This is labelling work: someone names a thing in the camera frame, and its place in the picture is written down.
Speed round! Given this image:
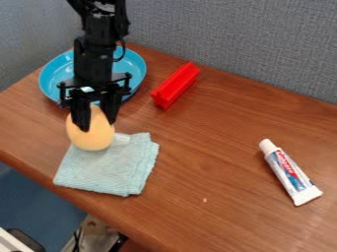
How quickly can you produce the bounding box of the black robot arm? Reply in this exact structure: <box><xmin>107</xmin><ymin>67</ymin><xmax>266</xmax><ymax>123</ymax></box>
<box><xmin>57</xmin><ymin>0</ymin><xmax>131</xmax><ymax>132</ymax></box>

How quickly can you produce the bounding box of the red plastic block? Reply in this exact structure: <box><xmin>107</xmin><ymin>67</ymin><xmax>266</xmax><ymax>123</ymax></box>
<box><xmin>150</xmin><ymin>62</ymin><xmax>200</xmax><ymax>109</ymax></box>

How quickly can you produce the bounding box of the white toothpaste tube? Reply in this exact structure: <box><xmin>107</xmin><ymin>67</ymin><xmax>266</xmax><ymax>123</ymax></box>
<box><xmin>259</xmin><ymin>139</ymin><xmax>322</xmax><ymax>207</ymax></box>

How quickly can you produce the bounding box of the light blue folded cloth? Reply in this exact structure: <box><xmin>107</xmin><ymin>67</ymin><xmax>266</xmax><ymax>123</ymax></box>
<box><xmin>52</xmin><ymin>132</ymin><xmax>159</xmax><ymax>197</ymax></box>

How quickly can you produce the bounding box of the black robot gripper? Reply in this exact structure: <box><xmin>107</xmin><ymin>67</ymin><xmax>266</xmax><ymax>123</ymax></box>
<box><xmin>56</xmin><ymin>36</ymin><xmax>131</xmax><ymax>132</ymax></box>

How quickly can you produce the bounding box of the blue plastic plate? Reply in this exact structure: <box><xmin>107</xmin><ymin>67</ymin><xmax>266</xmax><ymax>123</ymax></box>
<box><xmin>39</xmin><ymin>46</ymin><xmax>147</xmax><ymax>101</ymax></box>

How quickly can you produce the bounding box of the black cable under table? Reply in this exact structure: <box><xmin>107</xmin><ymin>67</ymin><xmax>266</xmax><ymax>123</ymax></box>
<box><xmin>71</xmin><ymin>227</ymin><xmax>84</xmax><ymax>252</ymax></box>

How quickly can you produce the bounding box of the yellow egg-shaped ball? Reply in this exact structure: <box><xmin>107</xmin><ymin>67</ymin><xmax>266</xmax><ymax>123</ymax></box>
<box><xmin>65</xmin><ymin>105</ymin><xmax>115</xmax><ymax>152</ymax></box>

